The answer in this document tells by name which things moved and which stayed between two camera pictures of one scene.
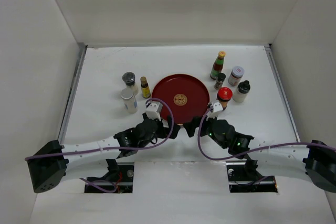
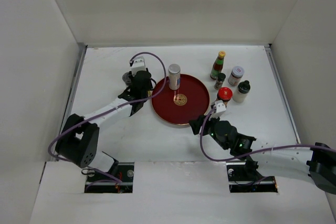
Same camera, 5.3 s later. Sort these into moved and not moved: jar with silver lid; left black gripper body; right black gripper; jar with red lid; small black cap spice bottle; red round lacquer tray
Moved: jar with silver lid; left black gripper body
Not moved: small black cap spice bottle; right black gripper; jar with red lid; red round lacquer tray
